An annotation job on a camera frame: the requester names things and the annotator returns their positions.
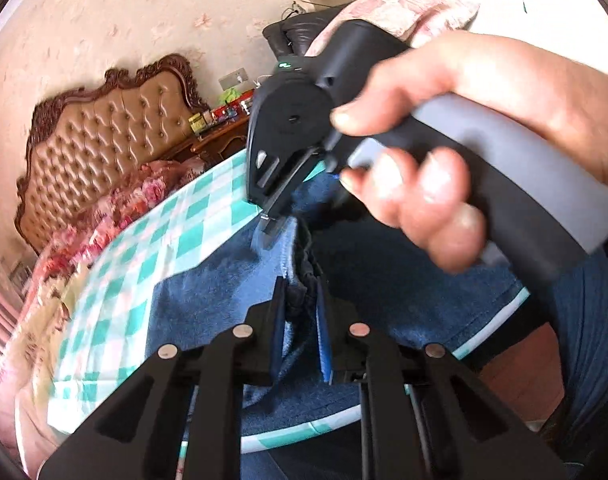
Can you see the black leather armchair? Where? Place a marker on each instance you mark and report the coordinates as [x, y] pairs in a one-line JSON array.
[[294, 35]]

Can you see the dark wooden nightstand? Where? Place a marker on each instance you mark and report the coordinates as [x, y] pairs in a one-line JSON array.
[[219, 142]]

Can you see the person's right hand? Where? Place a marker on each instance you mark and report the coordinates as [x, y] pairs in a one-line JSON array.
[[508, 85]]

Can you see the white wardrobe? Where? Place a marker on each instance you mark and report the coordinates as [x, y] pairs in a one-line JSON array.
[[533, 0]]

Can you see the yellow box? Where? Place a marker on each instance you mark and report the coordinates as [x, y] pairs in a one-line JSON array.
[[196, 122]]

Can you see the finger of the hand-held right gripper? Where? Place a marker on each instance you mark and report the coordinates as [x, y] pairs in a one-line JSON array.
[[264, 180]]

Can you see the pale floral bed sheet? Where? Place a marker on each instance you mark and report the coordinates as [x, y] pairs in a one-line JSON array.
[[29, 360]]

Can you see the green plastic bag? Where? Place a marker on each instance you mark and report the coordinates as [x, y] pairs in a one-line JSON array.
[[229, 96]]

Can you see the person's leg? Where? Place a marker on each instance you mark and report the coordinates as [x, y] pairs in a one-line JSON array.
[[593, 320]]

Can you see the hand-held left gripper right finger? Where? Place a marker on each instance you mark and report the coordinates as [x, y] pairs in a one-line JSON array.
[[325, 340]]

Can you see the wall socket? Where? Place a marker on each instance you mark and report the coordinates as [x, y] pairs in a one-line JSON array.
[[234, 77]]

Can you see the tufted leather carved headboard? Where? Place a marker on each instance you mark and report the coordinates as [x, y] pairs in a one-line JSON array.
[[99, 145]]

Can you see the red floral quilt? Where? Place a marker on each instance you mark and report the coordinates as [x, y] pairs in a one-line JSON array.
[[149, 185]]

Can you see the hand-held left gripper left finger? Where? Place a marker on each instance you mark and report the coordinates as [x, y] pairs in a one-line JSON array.
[[280, 320]]

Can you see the blue denim pants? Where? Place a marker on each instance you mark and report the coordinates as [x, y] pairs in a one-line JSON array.
[[209, 300]]

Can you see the pink floral pillow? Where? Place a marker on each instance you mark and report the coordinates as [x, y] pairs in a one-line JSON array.
[[423, 10]]

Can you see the green checked table cover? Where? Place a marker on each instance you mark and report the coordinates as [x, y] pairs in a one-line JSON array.
[[149, 240]]

